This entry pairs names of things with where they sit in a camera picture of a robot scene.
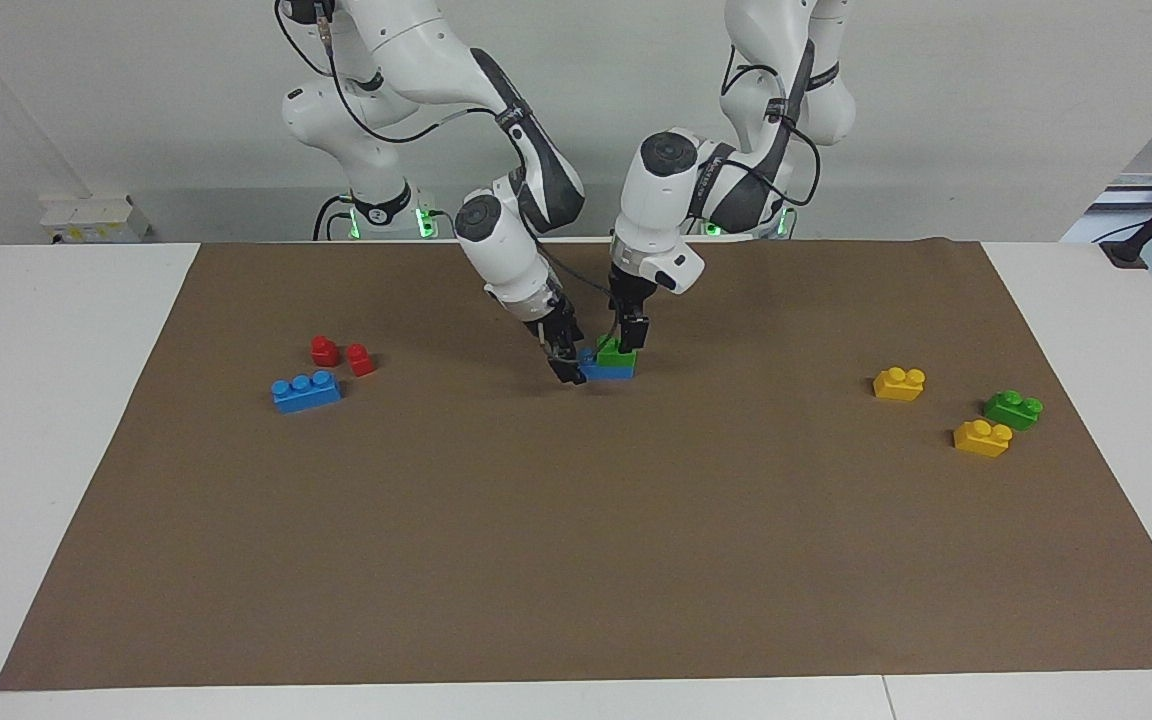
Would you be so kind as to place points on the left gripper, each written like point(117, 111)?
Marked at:
point(633, 290)

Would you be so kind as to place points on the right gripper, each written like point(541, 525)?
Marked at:
point(554, 325)

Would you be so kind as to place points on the green one-stud block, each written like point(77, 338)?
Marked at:
point(612, 352)

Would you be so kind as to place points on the blue two-stud block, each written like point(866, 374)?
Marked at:
point(608, 371)

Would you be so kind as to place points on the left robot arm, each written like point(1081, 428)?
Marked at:
point(656, 200)

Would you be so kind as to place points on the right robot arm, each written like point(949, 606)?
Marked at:
point(406, 50)

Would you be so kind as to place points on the red one-stud block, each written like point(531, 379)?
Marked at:
point(324, 352)
point(360, 361)

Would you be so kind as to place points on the blue three-stud block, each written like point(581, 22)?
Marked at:
point(306, 394)

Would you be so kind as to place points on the yellow two-stud block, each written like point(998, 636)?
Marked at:
point(898, 386)
point(981, 440)

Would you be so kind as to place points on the green two-stud block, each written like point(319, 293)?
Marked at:
point(1011, 411)

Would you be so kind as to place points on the white wall box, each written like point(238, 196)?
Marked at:
point(91, 220)

